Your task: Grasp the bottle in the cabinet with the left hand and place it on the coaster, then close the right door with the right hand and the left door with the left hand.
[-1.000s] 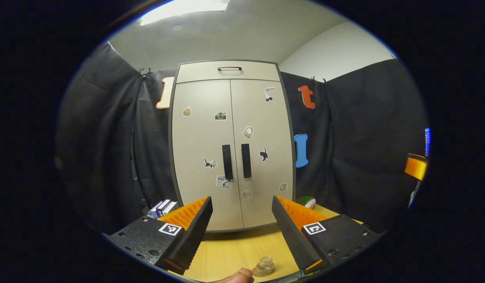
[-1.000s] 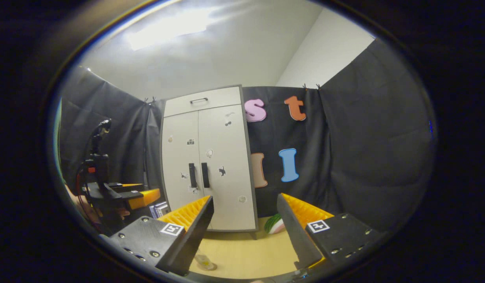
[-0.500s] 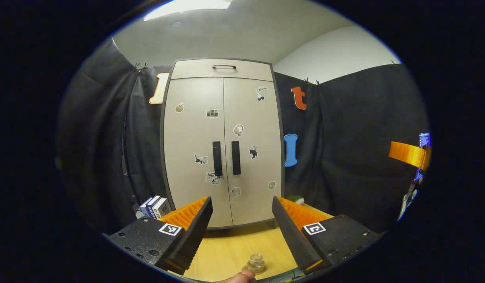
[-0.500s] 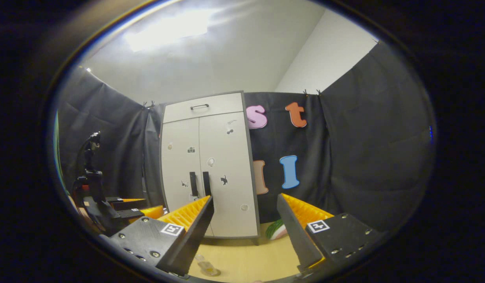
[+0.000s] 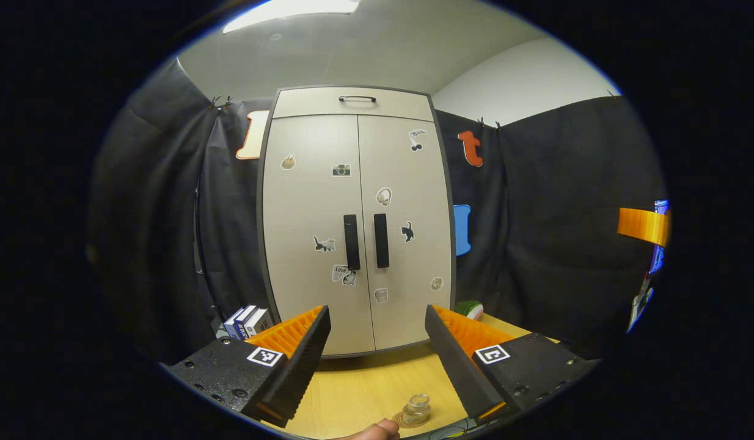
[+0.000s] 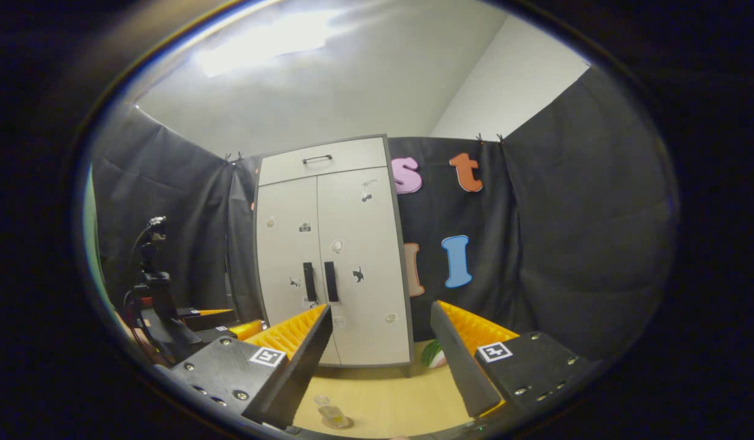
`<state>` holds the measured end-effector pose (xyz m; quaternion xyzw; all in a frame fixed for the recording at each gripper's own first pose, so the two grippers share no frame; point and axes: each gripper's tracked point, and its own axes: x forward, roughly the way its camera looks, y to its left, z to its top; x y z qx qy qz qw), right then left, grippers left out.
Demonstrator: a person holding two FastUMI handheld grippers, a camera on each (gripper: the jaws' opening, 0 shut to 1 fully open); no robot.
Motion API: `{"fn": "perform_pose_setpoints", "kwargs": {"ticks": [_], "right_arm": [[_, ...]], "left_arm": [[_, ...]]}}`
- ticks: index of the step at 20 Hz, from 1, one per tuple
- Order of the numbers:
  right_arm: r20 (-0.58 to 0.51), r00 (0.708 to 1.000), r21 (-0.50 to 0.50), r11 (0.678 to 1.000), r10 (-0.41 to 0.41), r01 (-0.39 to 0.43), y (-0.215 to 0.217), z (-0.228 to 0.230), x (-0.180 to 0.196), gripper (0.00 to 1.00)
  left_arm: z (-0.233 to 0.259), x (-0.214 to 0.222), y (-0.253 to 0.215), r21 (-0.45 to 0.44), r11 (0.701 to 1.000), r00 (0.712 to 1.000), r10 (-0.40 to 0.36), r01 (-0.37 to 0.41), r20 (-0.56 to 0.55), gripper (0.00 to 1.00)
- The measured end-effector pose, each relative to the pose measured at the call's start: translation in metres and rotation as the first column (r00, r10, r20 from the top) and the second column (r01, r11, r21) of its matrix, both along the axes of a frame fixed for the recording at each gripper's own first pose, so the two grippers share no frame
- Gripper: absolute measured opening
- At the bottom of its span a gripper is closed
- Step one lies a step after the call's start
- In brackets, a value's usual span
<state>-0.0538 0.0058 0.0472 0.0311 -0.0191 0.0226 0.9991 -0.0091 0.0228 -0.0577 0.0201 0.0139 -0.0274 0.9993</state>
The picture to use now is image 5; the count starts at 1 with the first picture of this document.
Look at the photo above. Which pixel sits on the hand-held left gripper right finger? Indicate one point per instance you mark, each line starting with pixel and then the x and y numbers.
pixel 459 366

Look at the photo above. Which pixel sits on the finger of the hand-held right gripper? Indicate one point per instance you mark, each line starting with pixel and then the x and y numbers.
pixel 643 225

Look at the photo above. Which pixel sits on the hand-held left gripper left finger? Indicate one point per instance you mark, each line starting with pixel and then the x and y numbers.
pixel 303 360

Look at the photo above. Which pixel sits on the clear glass bottle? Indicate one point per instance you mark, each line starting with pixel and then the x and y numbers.
pixel 417 406

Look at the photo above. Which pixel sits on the round wooden coaster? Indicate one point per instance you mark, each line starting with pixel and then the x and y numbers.
pixel 398 420

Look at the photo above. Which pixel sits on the beige headphones sticker cabinet door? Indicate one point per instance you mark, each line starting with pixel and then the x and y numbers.
pixel 413 171

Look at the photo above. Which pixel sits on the grey and beige cabinet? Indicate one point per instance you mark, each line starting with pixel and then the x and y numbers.
pixel 265 214

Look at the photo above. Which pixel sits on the toy watermelon slice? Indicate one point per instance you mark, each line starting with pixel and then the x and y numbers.
pixel 468 310

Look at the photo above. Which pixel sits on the black backdrop cloth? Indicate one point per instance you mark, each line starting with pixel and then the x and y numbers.
pixel 554 183

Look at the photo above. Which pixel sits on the ceiling light panel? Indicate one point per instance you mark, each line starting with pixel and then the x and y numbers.
pixel 291 9

